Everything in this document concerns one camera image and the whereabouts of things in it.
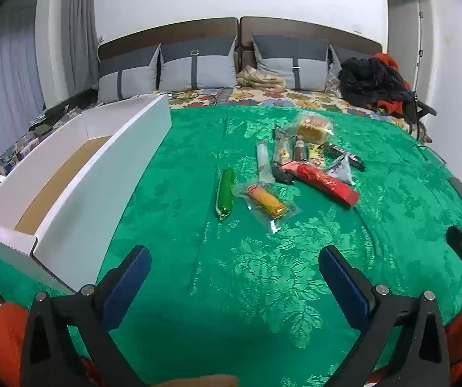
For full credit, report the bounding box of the black jacket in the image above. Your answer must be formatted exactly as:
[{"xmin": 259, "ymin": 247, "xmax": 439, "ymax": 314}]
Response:
[{"xmin": 338, "ymin": 56, "xmax": 415, "ymax": 109}]

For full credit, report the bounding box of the white triangular snack packet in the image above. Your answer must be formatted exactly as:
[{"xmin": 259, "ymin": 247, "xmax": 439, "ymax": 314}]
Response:
[{"xmin": 327, "ymin": 156, "xmax": 353, "ymax": 185}]

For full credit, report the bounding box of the white cardboard box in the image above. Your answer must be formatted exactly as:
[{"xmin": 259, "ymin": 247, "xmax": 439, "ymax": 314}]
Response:
[{"xmin": 0, "ymin": 94, "xmax": 172, "ymax": 295}]

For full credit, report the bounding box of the clear bread packet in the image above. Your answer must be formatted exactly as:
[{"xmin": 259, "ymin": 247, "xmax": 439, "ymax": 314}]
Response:
[{"xmin": 295, "ymin": 112, "xmax": 334, "ymax": 144}]

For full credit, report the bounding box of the green sausage stick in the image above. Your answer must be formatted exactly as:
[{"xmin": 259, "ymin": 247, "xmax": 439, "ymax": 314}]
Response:
[{"xmin": 216, "ymin": 168, "xmax": 235, "ymax": 222}]

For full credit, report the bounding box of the black cable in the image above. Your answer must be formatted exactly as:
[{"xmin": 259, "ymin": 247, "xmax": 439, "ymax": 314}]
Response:
[{"xmin": 416, "ymin": 141, "xmax": 445, "ymax": 166}]

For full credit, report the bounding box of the green patterned bedspread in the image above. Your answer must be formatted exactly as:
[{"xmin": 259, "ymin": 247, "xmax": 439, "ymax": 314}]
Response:
[{"xmin": 0, "ymin": 105, "xmax": 462, "ymax": 387}]

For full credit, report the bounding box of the orange garment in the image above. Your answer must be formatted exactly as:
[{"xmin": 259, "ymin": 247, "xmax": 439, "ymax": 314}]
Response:
[{"xmin": 372, "ymin": 52, "xmax": 411, "ymax": 119}]

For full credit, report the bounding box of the grey curtain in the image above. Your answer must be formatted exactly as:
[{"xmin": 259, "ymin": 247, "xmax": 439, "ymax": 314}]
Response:
[{"xmin": 59, "ymin": 0, "xmax": 99, "ymax": 89}]

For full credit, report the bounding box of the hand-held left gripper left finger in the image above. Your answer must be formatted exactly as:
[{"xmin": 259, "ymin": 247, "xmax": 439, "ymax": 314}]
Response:
[{"xmin": 20, "ymin": 245, "xmax": 152, "ymax": 387}]

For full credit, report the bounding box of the long clear biscuit packet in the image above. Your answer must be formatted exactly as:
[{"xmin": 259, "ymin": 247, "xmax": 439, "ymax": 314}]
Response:
[{"xmin": 273, "ymin": 126, "xmax": 292, "ymax": 168}]

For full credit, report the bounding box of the orange fuzzy cloth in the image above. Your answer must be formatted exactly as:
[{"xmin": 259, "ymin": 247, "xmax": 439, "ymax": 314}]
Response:
[{"xmin": 0, "ymin": 302, "xmax": 462, "ymax": 387}]

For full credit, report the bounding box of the beige folded blanket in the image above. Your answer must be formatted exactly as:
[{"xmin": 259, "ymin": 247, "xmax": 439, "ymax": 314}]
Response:
[{"xmin": 236, "ymin": 65, "xmax": 287, "ymax": 93}]

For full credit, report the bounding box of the clear packet yellow sausage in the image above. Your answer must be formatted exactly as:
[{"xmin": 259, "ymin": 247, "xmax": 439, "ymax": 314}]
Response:
[{"xmin": 233, "ymin": 183, "xmax": 302, "ymax": 234}]

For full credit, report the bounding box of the brown padded headboard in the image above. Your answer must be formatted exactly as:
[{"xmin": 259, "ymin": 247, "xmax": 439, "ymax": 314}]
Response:
[
  {"xmin": 240, "ymin": 16, "xmax": 382, "ymax": 61},
  {"xmin": 98, "ymin": 17, "xmax": 240, "ymax": 63}
]

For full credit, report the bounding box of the grey two-tone pillow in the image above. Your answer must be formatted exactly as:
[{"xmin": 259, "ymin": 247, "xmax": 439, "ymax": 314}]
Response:
[
  {"xmin": 252, "ymin": 34, "xmax": 330, "ymax": 91},
  {"xmin": 327, "ymin": 45, "xmax": 377, "ymax": 93},
  {"xmin": 159, "ymin": 36, "xmax": 240, "ymax": 91},
  {"xmin": 97, "ymin": 44, "xmax": 162, "ymax": 104}
]

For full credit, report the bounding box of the white door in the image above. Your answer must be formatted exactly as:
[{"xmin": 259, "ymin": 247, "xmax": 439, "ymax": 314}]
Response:
[{"xmin": 384, "ymin": 0, "xmax": 433, "ymax": 101}]

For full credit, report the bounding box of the dark chocolate bar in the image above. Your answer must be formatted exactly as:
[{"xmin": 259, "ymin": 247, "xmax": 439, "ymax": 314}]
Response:
[{"xmin": 321, "ymin": 142, "xmax": 366, "ymax": 171}]

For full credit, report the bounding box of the pale pleated curtain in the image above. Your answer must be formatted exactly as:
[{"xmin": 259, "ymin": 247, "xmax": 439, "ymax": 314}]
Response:
[{"xmin": 0, "ymin": 0, "xmax": 46, "ymax": 178}]

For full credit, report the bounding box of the red snack packet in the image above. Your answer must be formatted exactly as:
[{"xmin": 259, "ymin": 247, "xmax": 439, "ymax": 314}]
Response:
[{"xmin": 282, "ymin": 161, "xmax": 360, "ymax": 207}]

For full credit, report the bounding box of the floral bedsheet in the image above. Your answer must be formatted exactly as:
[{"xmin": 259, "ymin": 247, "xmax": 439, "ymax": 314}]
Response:
[{"xmin": 168, "ymin": 86, "xmax": 431, "ymax": 140}]

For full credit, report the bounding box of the white stick snack packet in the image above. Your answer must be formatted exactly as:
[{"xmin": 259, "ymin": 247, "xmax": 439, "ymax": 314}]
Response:
[{"xmin": 256, "ymin": 140, "xmax": 275, "ymax": 183}]

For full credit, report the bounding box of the black chair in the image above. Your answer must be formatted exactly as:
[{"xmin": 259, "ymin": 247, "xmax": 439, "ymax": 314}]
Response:
[{"xmin": 410, "ymin": 91, "xmax": 437, "ymax": 138}]

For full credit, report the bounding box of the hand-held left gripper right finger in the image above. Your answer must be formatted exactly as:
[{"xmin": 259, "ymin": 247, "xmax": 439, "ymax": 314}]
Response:
[{"xmin": 318, "ymin": 245, "xmax": 451, "ymax": 387}]

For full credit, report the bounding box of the small black snack packet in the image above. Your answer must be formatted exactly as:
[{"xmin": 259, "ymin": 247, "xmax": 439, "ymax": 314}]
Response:
[{"xmin": 273, "ymin": 165, "xmax": 296, "ymax": 185}]

